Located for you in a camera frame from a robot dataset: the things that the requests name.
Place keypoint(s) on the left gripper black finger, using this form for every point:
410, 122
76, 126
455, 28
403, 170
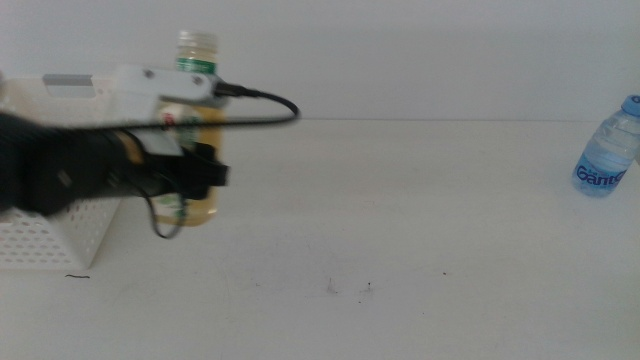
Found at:
212, 167

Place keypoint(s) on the yellow tea bottle white cap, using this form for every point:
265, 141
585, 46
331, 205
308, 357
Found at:
205, 205

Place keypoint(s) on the clear water bottle blue cap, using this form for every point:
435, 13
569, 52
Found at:
607, 155

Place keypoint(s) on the white perforated plastic basket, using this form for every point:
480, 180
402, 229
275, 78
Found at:
45, 240

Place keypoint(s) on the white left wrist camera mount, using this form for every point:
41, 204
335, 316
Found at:
150, 90

